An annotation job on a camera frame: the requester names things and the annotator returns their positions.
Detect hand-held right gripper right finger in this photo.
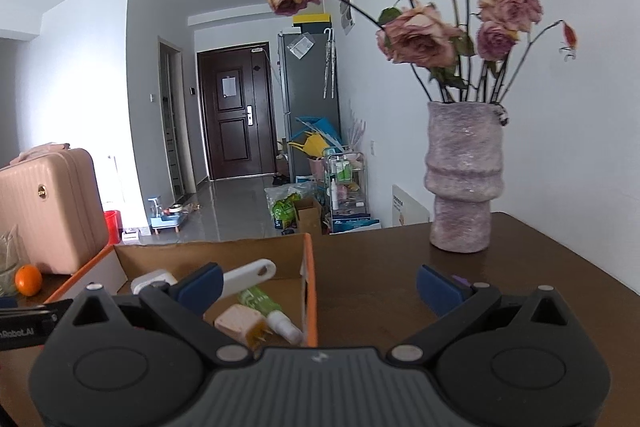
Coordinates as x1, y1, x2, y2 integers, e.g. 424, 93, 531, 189
387, 264, 583, 367

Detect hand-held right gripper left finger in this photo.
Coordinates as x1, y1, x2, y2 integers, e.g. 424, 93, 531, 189
62, 263, 251, 368

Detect red cardboard box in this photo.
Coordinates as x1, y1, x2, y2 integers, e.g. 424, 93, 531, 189
44, 233, 319, 349

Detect white plastic case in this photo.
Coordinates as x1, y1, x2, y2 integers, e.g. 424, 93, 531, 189
131, 269, 179, 295

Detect pink plug adapter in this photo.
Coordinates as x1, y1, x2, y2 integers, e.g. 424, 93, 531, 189
214, 304, 273, 350

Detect white red lint brush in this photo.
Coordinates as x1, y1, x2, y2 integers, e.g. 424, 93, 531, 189
222, 259, 277, 300

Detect green spray bottle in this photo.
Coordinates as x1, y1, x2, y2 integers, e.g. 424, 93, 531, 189
239, 287, 304, 347

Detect orange fruit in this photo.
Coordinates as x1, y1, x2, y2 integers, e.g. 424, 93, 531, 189
15, 264, 43, 297

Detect glass jar with twine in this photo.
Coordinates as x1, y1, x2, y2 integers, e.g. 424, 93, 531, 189
0, 224, 26, 298

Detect pet water fountain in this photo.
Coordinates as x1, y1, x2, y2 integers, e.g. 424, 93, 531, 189
147, 196, 188, 233

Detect white board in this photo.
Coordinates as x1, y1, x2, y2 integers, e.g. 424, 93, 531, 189
391, 185, 431, 228

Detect pink suitcase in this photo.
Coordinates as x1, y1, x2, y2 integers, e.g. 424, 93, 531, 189
0, 143, 110, 275

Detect red bucket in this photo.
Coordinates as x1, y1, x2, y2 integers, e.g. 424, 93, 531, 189
103, 210, 121, 245

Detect white blue carton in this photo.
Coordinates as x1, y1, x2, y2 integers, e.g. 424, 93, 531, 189
331, 216, 381, 235

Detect green plastic bag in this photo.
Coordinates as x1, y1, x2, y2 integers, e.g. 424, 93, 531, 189
265, 184, 316, 230

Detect purple textured vase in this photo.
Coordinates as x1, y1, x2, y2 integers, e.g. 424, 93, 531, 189
424, 101, 506, 254

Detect small brown carton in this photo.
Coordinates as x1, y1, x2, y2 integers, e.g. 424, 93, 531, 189
293, 198, 323, 235

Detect metal trolley rack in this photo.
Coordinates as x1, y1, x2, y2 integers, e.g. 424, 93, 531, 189
325, 152, 368, 218

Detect side doorway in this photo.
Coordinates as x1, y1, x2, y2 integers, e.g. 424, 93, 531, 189
159, 37, 198, 202

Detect dark brown door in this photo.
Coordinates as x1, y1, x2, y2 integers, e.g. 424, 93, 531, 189
197, 42, 277, 181

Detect lavender pampas stems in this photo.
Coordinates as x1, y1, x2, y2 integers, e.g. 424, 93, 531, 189
347, 102, 368, 148

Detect blue and yellow bags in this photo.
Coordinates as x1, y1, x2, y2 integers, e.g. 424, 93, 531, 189
294, 116, 343, 160

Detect grey refrigerator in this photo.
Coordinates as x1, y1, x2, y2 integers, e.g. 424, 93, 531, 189
277, 32, 341, 180

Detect clear folded umbrella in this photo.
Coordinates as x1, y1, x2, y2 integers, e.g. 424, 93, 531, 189
322, 27, 337, 98

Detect dried pink roses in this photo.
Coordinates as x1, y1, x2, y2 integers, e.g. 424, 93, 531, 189
263, 0, 588, 105

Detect yellow black box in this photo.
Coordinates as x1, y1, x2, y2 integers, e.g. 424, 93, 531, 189
292, 13, 332, 35

